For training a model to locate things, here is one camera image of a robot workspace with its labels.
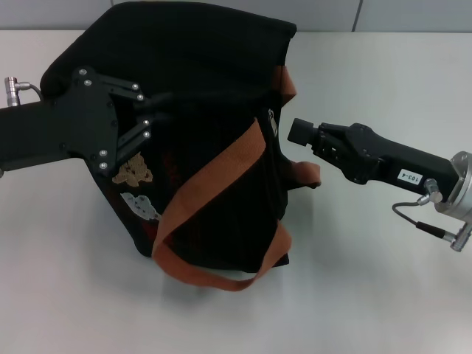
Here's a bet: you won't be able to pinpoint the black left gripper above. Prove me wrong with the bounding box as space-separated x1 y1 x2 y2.
0 66 175 173

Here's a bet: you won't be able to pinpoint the black food bag orange straps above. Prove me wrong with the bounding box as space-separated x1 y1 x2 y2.
39 0 325 294

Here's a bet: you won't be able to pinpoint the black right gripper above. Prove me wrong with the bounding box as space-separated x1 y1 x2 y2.
287 117 462 195

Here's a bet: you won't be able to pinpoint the silver zipper pull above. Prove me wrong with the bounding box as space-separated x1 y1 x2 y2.
266 107 280 136

